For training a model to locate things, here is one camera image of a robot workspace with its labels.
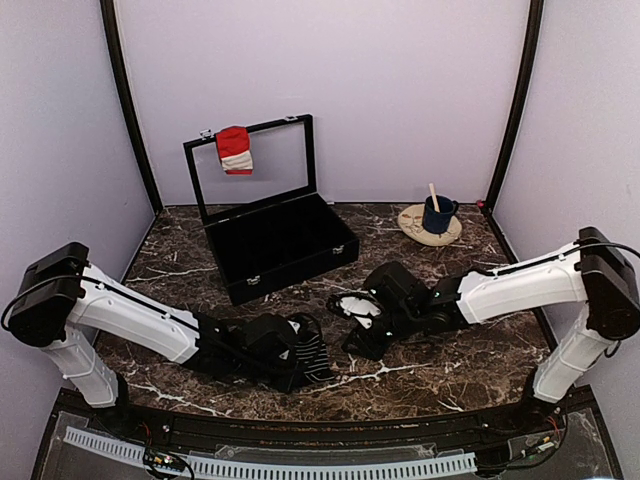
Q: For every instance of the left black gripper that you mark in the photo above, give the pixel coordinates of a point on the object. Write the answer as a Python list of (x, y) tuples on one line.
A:
[(287, 382)]

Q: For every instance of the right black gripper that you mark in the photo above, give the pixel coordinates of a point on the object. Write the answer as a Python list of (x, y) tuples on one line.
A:
[(368, 349)]

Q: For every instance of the black white striped sock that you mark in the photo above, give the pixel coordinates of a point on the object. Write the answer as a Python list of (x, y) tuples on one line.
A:
[(312, 362)]

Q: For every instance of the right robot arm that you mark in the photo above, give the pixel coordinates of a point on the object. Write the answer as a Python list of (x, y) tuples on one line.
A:
[(591, 271)]

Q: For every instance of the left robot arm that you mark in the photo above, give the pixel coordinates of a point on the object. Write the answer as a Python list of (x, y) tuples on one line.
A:
[(63, 293)]

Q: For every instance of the dark blue mug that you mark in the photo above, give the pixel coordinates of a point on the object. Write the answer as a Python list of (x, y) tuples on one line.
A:
[(437, 220)]

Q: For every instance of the wooden stick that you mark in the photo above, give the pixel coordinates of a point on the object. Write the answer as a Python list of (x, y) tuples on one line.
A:
[(434, 198)]

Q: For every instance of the black display case box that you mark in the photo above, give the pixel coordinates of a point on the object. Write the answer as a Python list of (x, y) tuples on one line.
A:
[(267, 229)]

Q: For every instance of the small green circuit board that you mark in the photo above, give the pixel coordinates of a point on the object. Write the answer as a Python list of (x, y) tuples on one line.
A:
[(163, 461)]

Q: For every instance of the red and beige sock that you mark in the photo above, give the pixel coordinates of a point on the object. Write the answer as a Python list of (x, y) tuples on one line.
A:
[(233, 148)]

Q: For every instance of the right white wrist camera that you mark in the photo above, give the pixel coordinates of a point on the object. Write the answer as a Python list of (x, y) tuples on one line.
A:
[(355, 307)]

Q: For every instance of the white slotted cable duct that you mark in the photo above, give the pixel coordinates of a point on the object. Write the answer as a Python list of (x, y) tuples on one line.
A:
[(273, 465)]

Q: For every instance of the black front rail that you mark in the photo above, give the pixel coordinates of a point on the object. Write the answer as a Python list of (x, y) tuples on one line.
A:
[(486, 428)]

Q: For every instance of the left black frame post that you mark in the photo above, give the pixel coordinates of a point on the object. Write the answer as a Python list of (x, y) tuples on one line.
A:
[(119, 70)]

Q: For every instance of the black frame post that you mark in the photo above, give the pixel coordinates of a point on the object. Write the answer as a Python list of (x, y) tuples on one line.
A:
[(119, 70), (521, 89)]

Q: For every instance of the right black frame post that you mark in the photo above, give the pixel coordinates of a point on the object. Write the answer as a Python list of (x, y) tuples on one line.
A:
[(521, 89)]

